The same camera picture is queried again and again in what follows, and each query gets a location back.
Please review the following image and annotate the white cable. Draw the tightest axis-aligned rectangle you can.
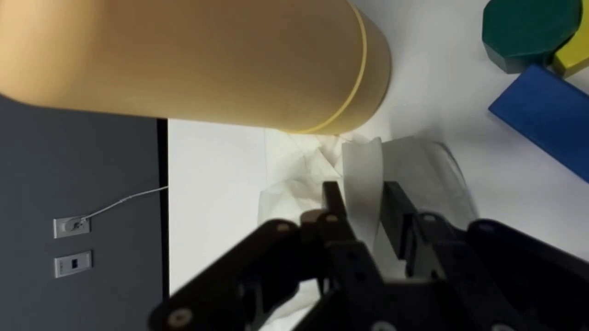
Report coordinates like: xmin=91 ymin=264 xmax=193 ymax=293
xmin=79 ymin=185 xmax=171 ymax=225

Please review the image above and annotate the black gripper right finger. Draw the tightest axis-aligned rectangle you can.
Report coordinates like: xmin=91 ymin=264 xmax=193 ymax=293
xmin=379 ymin=183 xmax=589 ymax=331

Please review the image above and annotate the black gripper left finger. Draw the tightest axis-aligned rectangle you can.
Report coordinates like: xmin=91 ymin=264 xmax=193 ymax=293
xmin=148 ymin=183 xmax=382 ymax=331

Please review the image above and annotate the green and yellow block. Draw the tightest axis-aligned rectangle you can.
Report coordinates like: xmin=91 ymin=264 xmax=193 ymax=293
xmin=482 ymin=0 xmax=589 ymax=78

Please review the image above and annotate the grey wall outlet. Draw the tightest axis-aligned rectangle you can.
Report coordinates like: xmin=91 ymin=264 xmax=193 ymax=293
xmin=51 ymin=218 xmax=93 ymax=280

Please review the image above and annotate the blue block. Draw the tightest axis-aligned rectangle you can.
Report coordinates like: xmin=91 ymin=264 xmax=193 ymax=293
xmin=489 ymin=65 xmax=589 ymax=181

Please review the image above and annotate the tan water bottle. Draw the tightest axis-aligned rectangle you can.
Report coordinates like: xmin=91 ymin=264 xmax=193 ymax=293
xmin=0 ymin=0 xmax=391 ymax=135

